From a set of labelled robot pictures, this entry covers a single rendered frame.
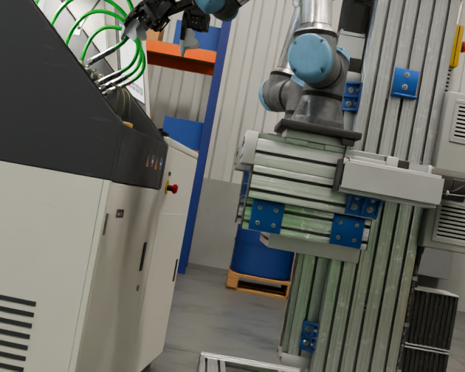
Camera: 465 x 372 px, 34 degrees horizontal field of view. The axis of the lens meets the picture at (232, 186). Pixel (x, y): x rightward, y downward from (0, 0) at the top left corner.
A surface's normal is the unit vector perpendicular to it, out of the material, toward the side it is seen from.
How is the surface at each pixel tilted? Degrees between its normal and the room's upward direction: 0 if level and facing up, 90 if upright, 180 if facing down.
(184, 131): 90
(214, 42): 90
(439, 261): 90
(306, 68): 97
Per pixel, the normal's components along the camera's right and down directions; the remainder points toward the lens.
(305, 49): -0.36, 0.05
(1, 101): -0.11, -0.04
